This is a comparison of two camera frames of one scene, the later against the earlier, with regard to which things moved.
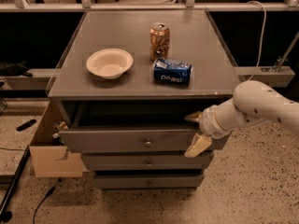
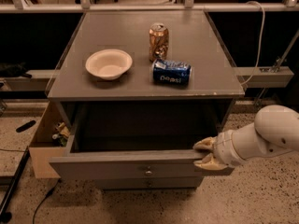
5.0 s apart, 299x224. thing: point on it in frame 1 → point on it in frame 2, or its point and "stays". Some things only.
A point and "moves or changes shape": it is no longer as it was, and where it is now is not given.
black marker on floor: (25, 125) stays
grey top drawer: (135, 127) moves or changes shape
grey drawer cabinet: (123, 87) stays
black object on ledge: (14, 69) stays
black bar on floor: (7, 217) stays
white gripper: (207, 121) → (223, 148)
